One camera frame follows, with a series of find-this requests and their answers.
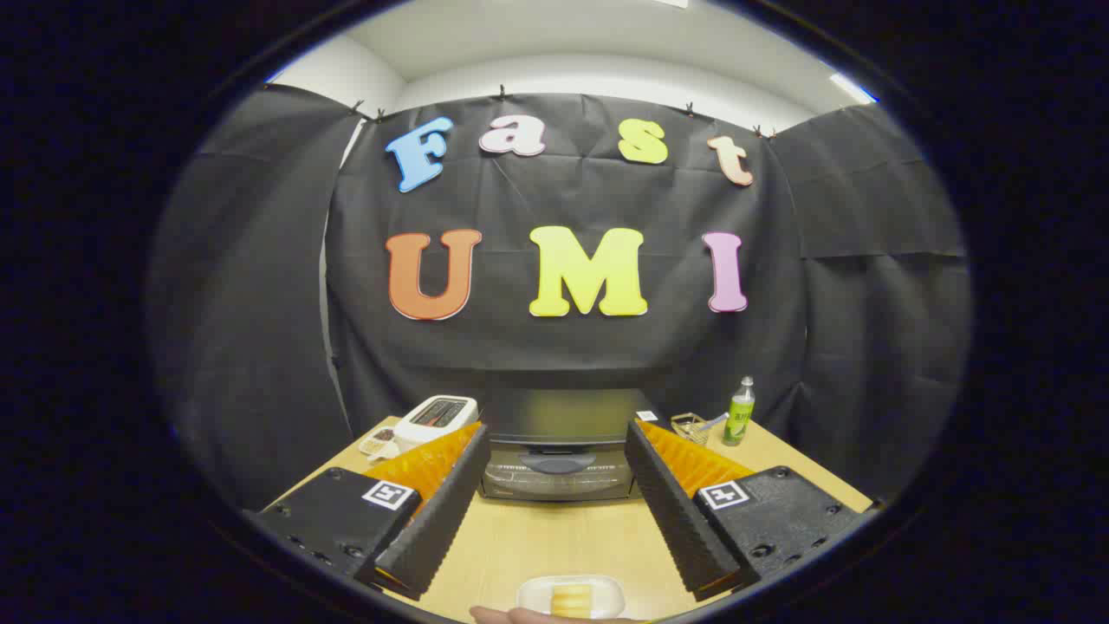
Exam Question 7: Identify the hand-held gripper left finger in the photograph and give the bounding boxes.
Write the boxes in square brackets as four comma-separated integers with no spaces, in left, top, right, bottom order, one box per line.
[245,422,491,601]

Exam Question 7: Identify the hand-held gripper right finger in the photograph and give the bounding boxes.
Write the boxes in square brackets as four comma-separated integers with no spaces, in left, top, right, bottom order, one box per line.
[624,419,876,602]

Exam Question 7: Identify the yellow bread roll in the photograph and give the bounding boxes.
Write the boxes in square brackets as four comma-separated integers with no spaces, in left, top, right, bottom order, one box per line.
[551,584,593,618]

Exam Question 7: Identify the black toaster oven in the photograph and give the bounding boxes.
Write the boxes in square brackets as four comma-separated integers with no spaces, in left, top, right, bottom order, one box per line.
[478,387,668,502]

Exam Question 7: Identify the white pop-up toaster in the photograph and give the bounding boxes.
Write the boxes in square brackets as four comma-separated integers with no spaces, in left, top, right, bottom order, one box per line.
[394,395,479,452]

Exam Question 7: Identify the small white dish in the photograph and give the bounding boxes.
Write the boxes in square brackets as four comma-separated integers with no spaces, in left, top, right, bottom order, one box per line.
[359,425,401,460]

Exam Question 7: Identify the green drink bottle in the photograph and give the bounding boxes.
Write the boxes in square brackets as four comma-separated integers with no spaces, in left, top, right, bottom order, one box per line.
[723,376,756,447]

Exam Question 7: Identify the white rectangular plate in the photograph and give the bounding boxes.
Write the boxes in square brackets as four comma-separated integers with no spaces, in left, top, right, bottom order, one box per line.
[516,575,626,621]

